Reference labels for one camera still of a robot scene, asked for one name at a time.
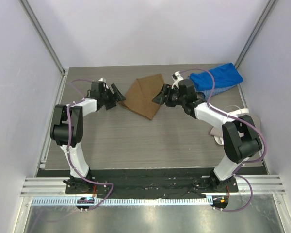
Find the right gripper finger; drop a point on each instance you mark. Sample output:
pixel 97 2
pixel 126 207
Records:
pixel 160 98
pixel 166 88

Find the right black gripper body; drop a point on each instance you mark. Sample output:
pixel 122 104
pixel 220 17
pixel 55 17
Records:
pixel 175 98

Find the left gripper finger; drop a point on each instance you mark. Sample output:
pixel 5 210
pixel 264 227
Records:
pixel 107 91
pixel 117 94

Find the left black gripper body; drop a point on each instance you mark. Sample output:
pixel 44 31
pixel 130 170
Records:
pixel 108 101

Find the brown cloth napkin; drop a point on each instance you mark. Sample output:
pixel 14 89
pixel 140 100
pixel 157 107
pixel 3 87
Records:
pixel 139 96

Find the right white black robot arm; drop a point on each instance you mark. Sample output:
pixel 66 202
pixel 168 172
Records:
pixel 240 140

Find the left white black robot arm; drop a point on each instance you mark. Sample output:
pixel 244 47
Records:
pixel 67 130

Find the blue white checkered cloth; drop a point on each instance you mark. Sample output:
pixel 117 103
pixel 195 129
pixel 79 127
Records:
pixel 204 90

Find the blue folded cloth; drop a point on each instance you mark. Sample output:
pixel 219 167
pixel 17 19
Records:
pixel 224 75

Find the grey white cap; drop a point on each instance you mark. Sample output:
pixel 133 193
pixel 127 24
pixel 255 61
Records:
pixel 217 133

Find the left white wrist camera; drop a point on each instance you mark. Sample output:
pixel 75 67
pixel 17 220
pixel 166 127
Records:
pixel 102 80

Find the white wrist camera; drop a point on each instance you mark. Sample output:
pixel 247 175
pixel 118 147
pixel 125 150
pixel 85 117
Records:
pixel 177 77
pixel 102 80

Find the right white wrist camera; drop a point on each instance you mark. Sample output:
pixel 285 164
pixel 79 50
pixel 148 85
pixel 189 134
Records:
pixel 177 77

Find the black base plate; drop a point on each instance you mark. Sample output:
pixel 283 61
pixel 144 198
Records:
pixel 152 183

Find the slotted white cable duct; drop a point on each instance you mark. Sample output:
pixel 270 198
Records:
pixel 84 201

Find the left aluminium frame post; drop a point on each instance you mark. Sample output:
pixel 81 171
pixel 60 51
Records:
pixel 37 26

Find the aluminium frame post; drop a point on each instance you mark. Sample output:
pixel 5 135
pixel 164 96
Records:
pixel 270 5
pixel 37 26

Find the front aluminium rail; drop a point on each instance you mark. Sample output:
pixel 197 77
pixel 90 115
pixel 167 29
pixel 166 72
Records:
pixel 261 184

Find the right aluminium frame post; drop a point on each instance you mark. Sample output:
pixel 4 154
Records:
pixel 270 5

